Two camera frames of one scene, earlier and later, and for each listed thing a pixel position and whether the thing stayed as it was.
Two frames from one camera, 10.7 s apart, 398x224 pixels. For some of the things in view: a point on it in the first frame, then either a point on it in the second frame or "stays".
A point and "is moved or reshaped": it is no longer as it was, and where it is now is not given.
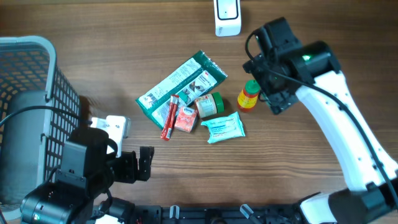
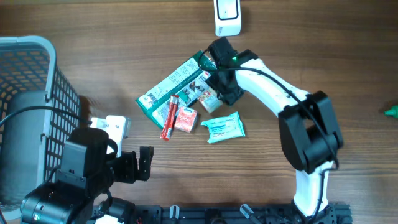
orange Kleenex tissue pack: x=185 y=119 stays
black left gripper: x=130 y=173 stays
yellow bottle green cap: x=248 y=97 to x=393 y=112
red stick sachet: x=166 y=130 stays
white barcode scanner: x=227 y=17 stays
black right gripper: x=278 y=102 to x=229 y=96
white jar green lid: x=209 y=104 is moved or reshaped
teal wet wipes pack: x=229 y=127 stays
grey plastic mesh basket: x=39 y=109 stays
